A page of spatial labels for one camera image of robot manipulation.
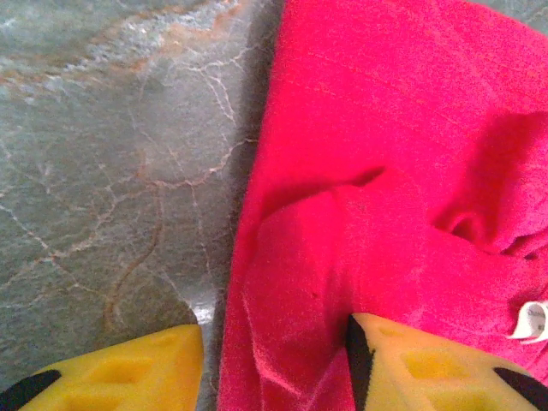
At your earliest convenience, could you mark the red t-shirt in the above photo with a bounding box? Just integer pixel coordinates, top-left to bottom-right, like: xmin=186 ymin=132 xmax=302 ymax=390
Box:
xmin=216 ymin=0 xmax=548 ymax=411

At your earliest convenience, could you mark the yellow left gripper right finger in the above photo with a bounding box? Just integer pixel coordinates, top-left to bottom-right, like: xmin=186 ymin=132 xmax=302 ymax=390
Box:
xmin=345 ymin=312 xmax=548 ymax=411

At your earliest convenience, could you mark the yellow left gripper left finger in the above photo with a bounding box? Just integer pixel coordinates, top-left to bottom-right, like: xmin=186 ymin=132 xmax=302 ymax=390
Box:
xmin=0 ymin=324 xmax=206 ymax=411

